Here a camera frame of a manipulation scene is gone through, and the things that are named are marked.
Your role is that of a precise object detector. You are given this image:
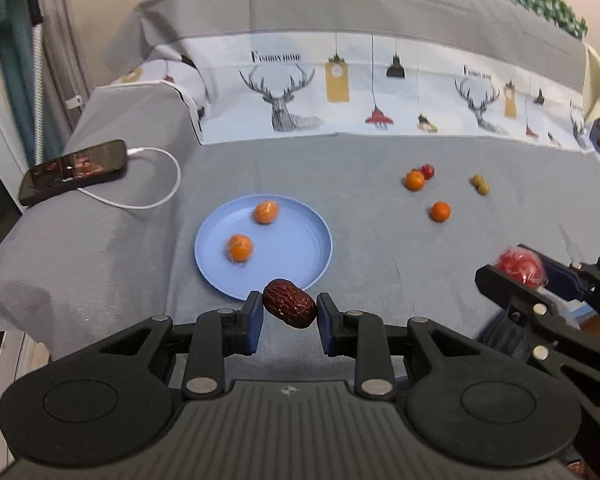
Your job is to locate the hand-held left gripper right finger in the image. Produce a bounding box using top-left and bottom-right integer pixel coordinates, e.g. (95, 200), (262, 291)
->
(316, 293), (527, 401)

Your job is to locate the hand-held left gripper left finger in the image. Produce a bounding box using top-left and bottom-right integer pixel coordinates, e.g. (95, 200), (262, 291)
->
(55, 291), (265, 401)

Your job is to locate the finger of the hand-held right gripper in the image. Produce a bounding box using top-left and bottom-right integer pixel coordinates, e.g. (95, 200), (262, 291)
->
(542, 255), (600, 331)
(474, 263), (600, 476)

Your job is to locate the red plastic-wrapped fruit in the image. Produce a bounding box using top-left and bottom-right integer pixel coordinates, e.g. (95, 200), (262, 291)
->
(495, 245), (550, 290)

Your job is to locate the dried red date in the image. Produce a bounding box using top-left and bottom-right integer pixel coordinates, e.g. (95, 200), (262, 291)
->
(262, 278), (317, 330)

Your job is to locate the blue round plate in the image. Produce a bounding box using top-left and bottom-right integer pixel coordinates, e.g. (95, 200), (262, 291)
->
(194, 194), (333, 302)

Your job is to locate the grey trouser leg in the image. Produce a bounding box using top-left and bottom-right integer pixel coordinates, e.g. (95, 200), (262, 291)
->
(479, 310), (537, 361)

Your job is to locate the grey bed sheet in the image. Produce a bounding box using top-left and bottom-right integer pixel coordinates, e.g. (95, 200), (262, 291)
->
(165, 132), (600, 361)

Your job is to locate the grey pillow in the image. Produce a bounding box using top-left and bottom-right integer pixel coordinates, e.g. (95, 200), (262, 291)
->
(0, 82), (206, 333)

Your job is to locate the pale yellow pillow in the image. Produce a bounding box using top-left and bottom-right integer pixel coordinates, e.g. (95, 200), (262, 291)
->
(582, 44), (600, 126)

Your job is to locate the black smartphone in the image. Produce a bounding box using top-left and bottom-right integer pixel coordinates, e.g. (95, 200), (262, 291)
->
(19, 139), (129, 207)

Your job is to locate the deer print grey quilt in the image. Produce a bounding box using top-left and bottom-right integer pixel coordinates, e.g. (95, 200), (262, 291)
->
(104, 0), (600, 153)

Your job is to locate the striped white pole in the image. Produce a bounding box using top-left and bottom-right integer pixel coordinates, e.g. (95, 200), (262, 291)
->
(30, 24), (48, 163)

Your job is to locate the grey curtain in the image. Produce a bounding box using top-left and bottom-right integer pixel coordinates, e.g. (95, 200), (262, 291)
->
(27, 0), (92, 133)

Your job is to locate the white charging cable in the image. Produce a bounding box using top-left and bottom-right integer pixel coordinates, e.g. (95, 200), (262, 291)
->
(76, 147), (182, 210)

